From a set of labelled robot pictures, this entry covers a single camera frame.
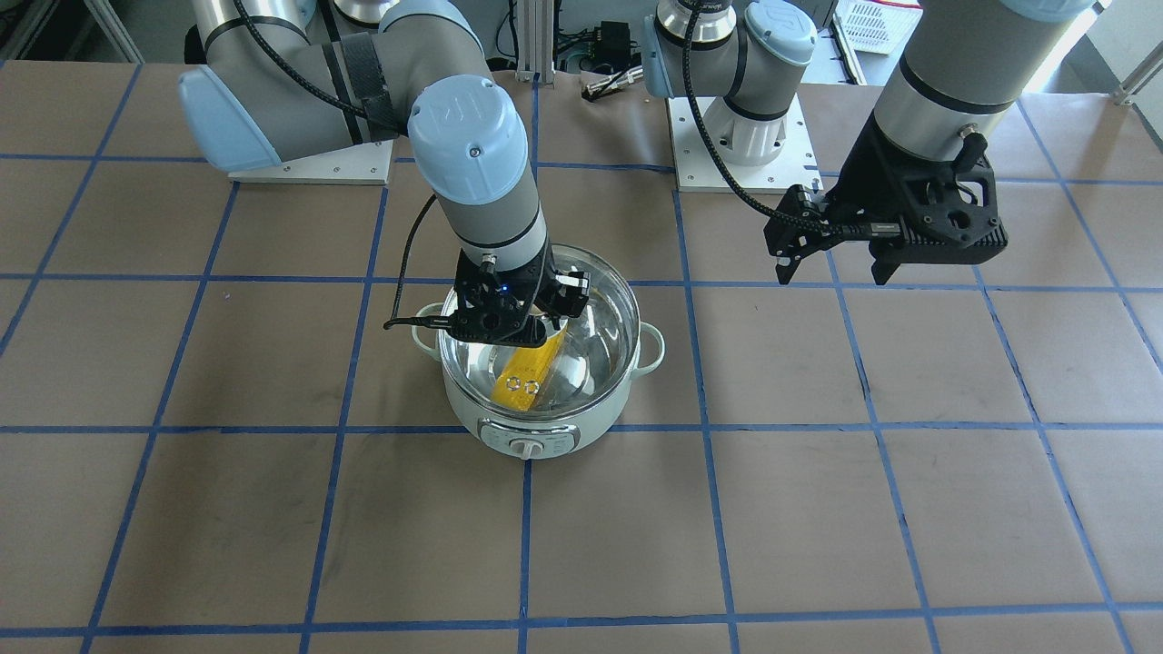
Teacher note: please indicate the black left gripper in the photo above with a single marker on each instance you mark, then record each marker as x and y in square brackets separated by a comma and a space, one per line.
[861, 186]

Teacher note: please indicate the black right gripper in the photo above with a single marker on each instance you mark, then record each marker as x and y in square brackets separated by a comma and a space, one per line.
[565, 295]

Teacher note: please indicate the glass pot lid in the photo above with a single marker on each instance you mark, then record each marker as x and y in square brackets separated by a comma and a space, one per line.
[541, 355]

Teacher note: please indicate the yellow corn cob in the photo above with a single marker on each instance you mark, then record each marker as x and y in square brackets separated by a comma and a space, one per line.
[519, 385]

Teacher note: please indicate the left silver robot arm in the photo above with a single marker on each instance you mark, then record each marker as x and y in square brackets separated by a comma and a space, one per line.
[962, 68]

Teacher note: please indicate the pale green steel pot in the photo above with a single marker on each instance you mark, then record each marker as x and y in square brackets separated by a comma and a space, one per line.
[536, 427]

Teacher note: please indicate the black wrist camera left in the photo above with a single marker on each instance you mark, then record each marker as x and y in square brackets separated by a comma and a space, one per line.
[801, 224]

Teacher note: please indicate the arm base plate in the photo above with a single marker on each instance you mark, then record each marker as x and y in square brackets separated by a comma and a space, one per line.
[764, 158]
[362, 165]

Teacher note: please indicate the aluminium frame post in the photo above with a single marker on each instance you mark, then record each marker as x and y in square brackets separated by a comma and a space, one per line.
[536, 41]

